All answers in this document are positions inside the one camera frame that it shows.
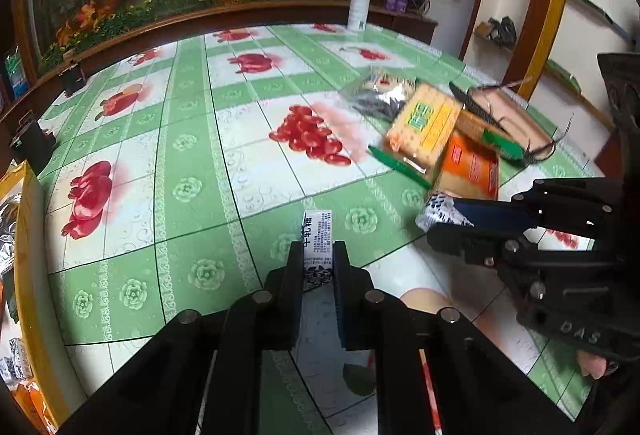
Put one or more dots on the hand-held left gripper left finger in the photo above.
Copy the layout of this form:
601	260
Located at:
295	277

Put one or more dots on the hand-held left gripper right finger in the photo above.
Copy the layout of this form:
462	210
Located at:
341	287

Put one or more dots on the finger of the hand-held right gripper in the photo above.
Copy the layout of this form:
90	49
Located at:
492	213
465	242

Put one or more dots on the orange cracker packet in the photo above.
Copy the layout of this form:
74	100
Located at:
470	165

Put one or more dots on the green cracker packet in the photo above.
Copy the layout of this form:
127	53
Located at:
425	125

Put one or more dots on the clear packet of dark snack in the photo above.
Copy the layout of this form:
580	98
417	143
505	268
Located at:
375	102

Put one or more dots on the yellow cardboard box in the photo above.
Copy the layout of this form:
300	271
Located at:
30	265

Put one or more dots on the silver foil snack packet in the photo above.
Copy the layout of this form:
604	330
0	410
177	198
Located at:
7	237

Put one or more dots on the person's right hand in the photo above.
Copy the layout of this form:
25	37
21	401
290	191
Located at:
595	365

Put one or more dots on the brown eyeglass case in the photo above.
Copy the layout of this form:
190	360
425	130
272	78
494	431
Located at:
520	125

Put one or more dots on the dark bundle on shelf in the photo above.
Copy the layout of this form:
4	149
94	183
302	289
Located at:
500	32

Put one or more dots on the dark wooden cabinet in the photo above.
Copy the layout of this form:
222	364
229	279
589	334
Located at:
15	109

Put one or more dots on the blue liquid bottle green label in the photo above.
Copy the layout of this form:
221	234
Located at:
15	71

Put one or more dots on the black clamp mount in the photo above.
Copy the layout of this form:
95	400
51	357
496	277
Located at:
32	142
72	79

